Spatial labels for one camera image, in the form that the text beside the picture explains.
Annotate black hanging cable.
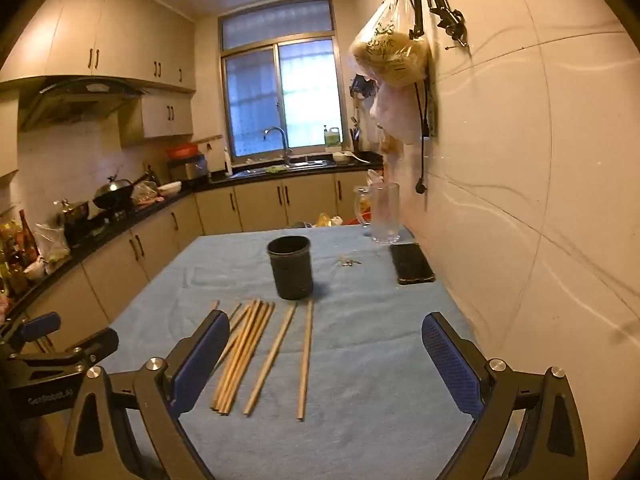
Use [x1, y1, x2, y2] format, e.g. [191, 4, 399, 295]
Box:
[414, 80, 432, 196]

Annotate clear plastic bag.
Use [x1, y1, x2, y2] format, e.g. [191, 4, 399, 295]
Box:
[35, 222, 71, 266]

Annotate plastic bag with yellow contents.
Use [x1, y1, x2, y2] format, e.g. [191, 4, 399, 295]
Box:
[348, 0, 432, 86]

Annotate light blue tablecloth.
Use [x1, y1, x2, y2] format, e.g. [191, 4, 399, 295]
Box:
[102, 225, 506, 480]

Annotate white plastic bag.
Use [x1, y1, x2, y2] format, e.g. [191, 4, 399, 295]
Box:
[370, 80, 431, 146]

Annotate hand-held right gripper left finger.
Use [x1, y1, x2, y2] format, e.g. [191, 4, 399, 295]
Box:
[60, 310, 231, 480]

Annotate beige lower kitchen cabinets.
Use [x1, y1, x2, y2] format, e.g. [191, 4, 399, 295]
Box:
[0, 170, 386, 356]

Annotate black kitchen countertop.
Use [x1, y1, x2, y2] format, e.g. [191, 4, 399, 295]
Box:
[0, 152, 383, 321]

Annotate group of condiment bottles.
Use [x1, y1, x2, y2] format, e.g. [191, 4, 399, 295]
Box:
[0, 210, 41, 296]

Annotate clear glass pitcher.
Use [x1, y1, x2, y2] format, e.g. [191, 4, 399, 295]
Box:
[367, 182, 402, 244]

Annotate small beige wall cabinet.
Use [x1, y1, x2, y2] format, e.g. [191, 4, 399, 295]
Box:
[120, 94, 194, 147]

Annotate beige kitchen cabinets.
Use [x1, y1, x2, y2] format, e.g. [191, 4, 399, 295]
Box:
[0, 170, 386, 356]
[0, 0, 197, 93]

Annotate bunch of wooden chopsticks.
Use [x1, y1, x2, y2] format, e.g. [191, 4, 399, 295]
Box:
[207, 297, 315, 422]

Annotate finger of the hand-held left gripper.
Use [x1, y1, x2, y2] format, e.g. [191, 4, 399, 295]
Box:
[10, 327, 120, 378]
[0, 311, 62, 356]

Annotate black wok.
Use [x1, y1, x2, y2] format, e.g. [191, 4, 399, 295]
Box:
[92, 172, 151, 209]

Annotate black smartphone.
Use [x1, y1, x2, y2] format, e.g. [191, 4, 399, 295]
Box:
[389, 242, 436, 286]

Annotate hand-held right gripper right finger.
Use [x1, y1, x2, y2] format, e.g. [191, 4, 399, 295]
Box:
[421, 311, 591, 480]

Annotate chrome sink faucet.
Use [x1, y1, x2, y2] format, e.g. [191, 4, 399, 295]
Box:
[264, 126, 293, 166]

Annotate range hood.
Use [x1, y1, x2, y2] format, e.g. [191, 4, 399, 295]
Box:
[20, 76, 146, 131]

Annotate steel cooking pot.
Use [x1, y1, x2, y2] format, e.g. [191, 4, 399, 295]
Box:
[59, 199, 91, 226]

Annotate silver metal appliance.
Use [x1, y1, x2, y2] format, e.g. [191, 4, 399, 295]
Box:
[167, 155, 208, 182]

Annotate black utensil holder cup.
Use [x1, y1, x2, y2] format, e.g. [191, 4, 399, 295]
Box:
[266, 235, 315, 301]

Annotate blue hanging bag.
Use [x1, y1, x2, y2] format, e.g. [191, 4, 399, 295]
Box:
[350, 74, 376, 101]

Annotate kitchen window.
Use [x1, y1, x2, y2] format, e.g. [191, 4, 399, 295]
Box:
[218, 0, 346, 163]

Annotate beige upper kitchen cabinets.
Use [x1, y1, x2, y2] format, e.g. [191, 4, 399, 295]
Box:
[0, 0, 197, 93]

